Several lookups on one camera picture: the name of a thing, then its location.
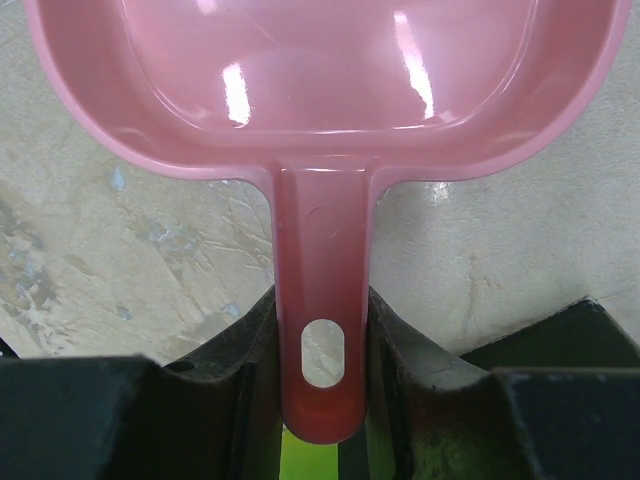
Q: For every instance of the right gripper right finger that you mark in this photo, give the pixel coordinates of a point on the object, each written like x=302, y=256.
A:
x=418, y=424

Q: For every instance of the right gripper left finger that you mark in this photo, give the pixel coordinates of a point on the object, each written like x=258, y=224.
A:
x=231, y=407

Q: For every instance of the pink dustpan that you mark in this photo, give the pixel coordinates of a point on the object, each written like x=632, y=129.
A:
x=322, y=106

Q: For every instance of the black green razor box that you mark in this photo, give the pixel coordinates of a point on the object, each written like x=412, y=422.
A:
x=558, y=399

